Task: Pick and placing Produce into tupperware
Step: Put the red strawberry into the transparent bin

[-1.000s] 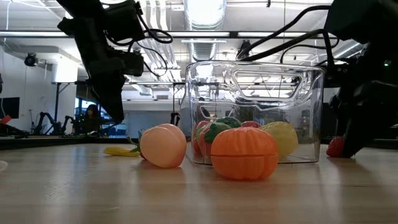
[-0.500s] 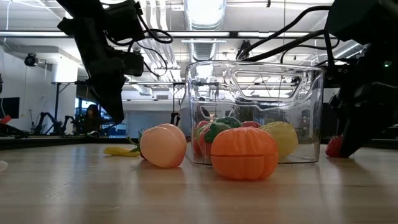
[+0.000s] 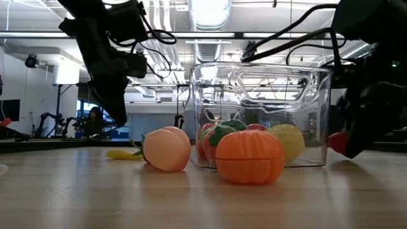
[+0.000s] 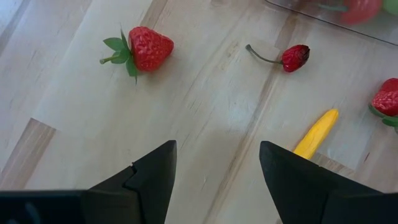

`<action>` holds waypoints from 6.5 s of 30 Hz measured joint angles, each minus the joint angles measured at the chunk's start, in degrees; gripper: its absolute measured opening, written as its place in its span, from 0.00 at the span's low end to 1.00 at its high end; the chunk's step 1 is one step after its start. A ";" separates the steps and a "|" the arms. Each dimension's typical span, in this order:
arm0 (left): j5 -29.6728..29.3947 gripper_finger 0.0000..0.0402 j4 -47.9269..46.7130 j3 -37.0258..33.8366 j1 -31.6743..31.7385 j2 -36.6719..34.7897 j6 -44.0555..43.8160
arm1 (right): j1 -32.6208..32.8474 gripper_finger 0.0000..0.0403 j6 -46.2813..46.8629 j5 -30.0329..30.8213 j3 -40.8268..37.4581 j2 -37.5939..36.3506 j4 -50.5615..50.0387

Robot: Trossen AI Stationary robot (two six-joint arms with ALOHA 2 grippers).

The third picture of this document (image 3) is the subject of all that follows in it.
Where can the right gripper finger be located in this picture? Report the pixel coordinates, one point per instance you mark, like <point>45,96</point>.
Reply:
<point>365,133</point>

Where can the orange toy pumpkin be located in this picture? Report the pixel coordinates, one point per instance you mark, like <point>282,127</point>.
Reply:
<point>250,156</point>

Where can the small yellow toy banana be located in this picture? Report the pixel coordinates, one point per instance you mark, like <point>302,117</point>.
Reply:
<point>122,155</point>

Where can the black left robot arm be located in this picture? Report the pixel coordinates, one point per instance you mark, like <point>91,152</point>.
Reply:
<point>89,25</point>

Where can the clear plastic container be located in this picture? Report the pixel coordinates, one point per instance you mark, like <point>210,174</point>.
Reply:
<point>276,105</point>

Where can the red object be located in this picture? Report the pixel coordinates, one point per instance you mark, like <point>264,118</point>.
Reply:
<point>6,122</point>

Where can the person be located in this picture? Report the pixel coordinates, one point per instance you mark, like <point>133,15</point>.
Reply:
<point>93,122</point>

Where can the toy peach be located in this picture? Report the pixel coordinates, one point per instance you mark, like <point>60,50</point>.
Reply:
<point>167,149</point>

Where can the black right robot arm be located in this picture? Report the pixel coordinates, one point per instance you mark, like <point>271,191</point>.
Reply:
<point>375,19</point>

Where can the black ceiling spotlight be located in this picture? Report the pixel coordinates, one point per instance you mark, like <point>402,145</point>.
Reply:
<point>31,61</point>

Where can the toy watermelon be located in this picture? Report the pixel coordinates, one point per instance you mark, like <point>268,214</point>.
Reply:
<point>234,124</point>

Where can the black background robot arm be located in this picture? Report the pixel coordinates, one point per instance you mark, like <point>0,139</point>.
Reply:
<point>68,125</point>
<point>46,122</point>

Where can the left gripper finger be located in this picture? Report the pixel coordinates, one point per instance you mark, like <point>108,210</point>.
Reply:
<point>114,98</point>

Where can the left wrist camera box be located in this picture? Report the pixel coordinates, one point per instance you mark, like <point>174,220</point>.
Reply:
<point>138,65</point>

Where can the long ceiling light strip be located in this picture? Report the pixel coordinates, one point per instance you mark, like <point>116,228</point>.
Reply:
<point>206,34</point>

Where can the black background table frame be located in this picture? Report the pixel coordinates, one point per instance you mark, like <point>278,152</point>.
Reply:
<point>58,105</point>

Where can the yellow toy pepper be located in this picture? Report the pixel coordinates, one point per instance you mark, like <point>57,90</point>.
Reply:
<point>287,141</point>

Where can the red toy apple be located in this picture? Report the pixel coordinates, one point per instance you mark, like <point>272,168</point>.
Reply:
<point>257,127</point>

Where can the white folded cloth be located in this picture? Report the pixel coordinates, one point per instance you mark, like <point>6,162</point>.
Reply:
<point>1,169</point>

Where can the black monitor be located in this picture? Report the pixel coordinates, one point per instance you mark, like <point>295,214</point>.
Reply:
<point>9,109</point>

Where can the silver ventilation duct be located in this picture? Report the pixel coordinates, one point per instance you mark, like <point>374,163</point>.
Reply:
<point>208,51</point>

